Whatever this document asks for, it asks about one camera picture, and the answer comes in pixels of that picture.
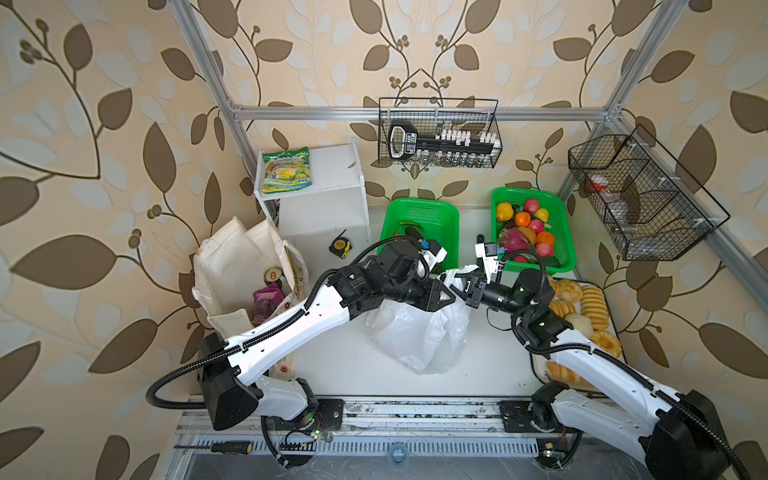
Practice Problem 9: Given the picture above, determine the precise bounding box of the yellow lemon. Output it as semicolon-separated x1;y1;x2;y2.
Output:
495;202;515;223

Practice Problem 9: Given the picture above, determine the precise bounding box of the orange fruit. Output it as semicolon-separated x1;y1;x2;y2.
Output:
514;211;531;227

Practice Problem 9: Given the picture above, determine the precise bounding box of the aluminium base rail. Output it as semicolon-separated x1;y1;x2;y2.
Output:
171;396;636;467

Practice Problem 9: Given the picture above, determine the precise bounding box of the green white drink can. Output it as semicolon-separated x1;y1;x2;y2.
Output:
263;266;283;286

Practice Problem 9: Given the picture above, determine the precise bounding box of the glazed ring bread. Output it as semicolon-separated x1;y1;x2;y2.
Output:
590;330;622;358

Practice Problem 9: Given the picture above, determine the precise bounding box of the black yellow screwdriver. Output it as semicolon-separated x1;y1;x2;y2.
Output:
174;440;254;455

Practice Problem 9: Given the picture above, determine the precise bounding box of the pink dragon fruit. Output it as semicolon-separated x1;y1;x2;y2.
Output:
497;227;536;253

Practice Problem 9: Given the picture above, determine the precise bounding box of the white shelf rack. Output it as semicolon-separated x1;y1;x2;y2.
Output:
254;143;372;240

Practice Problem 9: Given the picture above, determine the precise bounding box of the black yellow tape measure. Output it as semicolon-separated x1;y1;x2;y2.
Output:
328;230;352;259

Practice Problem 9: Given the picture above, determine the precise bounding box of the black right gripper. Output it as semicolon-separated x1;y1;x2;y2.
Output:
442;272;530;323

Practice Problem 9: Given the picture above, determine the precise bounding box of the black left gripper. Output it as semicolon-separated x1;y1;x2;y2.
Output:
380;268;460;311

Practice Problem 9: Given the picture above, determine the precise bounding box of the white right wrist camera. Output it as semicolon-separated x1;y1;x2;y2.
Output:
475;242;505;283

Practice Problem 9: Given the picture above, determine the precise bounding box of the black wire basket back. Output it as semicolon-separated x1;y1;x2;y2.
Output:
378;96;503;169

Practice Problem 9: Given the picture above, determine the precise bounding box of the black wire basket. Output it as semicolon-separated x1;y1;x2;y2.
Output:
378;96;503;169
568;124;731;261

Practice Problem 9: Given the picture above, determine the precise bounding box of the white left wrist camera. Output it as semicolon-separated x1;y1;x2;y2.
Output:
419;239;447;271

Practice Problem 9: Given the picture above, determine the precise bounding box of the bread tray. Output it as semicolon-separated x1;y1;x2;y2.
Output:
531;277;617;393

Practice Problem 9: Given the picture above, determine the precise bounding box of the purple snack bag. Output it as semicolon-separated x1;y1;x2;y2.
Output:
251;282;285;327

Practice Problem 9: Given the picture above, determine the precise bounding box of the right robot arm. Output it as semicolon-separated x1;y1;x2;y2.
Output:
455;243;750;479

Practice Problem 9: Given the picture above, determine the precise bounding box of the green vegetable basket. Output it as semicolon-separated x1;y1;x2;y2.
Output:
380;198;460;273

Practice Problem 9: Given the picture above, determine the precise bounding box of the white plastic bag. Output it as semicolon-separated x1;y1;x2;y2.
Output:
365;298;471;375

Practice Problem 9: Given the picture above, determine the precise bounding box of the black wire basket right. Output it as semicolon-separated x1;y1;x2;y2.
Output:
568;124;731;261

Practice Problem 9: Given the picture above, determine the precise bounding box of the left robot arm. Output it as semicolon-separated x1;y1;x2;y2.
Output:
146;235;456;431

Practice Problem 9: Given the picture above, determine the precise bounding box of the yellow green apple tea bag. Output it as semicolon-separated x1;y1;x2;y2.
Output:
262;147;312;194

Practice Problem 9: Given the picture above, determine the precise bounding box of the cream floral tote bag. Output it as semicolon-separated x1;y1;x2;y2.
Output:
192;217;310;338

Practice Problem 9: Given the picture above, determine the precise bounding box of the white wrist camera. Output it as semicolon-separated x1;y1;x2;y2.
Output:
475;242;505;283
419;239;447;271

